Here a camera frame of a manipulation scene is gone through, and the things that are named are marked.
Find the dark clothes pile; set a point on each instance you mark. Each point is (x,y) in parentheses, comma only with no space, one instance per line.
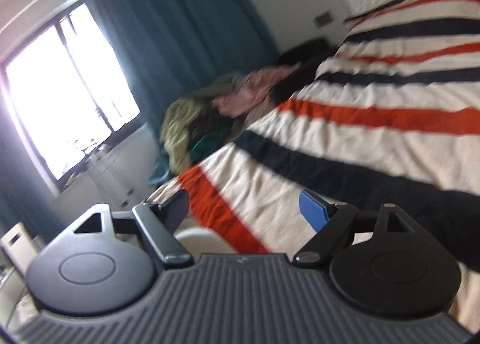
(211,130)

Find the white floor stand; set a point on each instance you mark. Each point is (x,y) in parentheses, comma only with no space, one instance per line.
(107,176)

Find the teal curtain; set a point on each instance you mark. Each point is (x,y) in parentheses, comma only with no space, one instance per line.
(168,48)
(20,199)

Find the pink garment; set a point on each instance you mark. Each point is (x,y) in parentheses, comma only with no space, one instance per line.
(251,90)

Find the wall socket plate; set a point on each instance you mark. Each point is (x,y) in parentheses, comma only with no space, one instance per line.
(323,19)

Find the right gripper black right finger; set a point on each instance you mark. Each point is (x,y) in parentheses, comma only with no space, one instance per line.
(382,262)

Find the teal curtain left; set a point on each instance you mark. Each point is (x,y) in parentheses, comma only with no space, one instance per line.
(20,199)

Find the striped cream bed blanket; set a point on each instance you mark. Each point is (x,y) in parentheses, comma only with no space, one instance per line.
(392,117)

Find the yellow knitted garment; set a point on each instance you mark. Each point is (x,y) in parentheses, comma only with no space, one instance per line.
(174,132)

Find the teal curtain right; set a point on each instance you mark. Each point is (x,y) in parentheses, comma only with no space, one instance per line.
(168,48)

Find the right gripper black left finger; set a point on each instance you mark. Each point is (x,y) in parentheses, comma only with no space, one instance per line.
(106,261)

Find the black and white chair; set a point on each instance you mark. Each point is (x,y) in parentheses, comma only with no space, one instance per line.
(19,248)

